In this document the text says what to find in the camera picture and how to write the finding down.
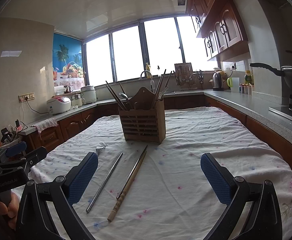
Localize wooden chopstick two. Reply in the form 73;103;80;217
106;84;129;111

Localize wooden chopstick one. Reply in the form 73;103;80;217
105;80;127;111

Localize wooden chopstick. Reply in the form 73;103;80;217
151;69;167;109

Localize steel chopstick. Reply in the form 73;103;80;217
86;152;123;213
164;71;172;87

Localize steel spoon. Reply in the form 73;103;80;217
118;93;132;110

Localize kitchen faucet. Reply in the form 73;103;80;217
140;70;156;93

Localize person's left hand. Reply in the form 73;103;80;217
0;192;19;230

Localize lower wooden cabinets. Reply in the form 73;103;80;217
22;95;292;169

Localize wooden cabinets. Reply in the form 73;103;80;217
186;0;249;62
22;95;292;169

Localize lace cloth on counter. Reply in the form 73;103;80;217
31;118;58;134

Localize white pink rice cooker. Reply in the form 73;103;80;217
46;96;71;115

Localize small white appliance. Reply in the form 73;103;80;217
70;93;86;108

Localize dark chopstick four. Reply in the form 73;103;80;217
116;145;148;200

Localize white tall cooker pot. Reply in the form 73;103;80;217
81;86;97;104

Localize white floral tablecloth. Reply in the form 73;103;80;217
29;107;292;239

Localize tropical fruit poster blind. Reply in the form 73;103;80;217
53;33;85;90

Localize spice jar set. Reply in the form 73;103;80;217
239;83;254;95

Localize white cup green lid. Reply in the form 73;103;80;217
226;77;240;93

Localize wooden utensil holder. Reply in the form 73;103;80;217
119;87;166;144

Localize green yellow drink bottle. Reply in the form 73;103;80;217
244;70;253;85

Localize steel electric kettle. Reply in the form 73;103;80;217
212;71;224;91

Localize knife and utensil rack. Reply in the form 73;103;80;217
174;63;204;90

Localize yellow soap bottle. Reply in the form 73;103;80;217
146;63;152;79

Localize upper wooden cabinets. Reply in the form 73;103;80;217
186;0;249;62

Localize wall power socket left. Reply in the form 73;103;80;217
18;92;35;103

